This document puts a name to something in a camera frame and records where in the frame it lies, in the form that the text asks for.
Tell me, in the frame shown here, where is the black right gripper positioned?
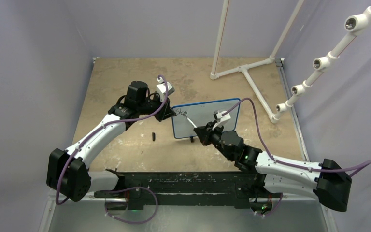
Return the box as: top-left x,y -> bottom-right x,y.
195,120 -> 234,161

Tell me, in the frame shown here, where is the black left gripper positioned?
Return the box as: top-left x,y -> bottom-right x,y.
137,92 -> 175,122

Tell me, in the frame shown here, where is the blue framed whiteboard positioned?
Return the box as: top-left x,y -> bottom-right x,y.
171,98 -> 240,139

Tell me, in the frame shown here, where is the white marker pen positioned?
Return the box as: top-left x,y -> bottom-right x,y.
186,117 -> 198,128

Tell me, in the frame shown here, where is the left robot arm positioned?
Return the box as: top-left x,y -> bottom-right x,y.
46,75 -> 175,205

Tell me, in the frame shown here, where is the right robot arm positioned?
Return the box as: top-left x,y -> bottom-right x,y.
193,122 -> 352,212

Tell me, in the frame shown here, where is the white PVC pipe with fittings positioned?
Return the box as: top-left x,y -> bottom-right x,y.
273,5 -> 371,119

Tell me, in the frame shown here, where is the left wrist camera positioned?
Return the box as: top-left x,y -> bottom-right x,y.
156,81 -> 175,98

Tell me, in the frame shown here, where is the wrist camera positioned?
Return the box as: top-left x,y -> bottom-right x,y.
212,110 -> 231,130
156,81 -> 175,98

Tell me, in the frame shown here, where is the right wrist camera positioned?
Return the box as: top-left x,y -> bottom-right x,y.
212,110 -> 231,130

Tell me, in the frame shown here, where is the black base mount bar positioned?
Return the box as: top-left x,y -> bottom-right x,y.
94,171 -> 270,210

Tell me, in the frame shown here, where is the white PVC pipe frame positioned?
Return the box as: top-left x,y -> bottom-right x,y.
210,0 -> 305,124

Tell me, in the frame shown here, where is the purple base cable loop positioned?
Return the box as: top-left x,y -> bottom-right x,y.
104,186 -> 158,225

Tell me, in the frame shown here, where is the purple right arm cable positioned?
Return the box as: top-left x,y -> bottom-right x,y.
222,97 -> 371,174

